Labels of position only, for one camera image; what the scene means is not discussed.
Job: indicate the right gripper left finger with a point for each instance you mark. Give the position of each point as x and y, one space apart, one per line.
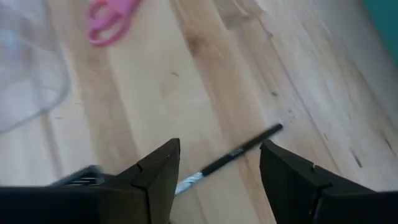
161 174

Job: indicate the black slotted plastic basket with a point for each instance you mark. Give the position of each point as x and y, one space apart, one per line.
81 179

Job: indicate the black marker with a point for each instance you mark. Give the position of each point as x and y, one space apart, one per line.
236 152

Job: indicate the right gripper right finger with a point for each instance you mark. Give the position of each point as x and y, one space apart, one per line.
289 186

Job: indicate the teal plastic bin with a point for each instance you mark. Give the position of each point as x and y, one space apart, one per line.
385 18

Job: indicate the clear plastic container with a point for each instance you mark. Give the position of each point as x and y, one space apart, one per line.
31 77

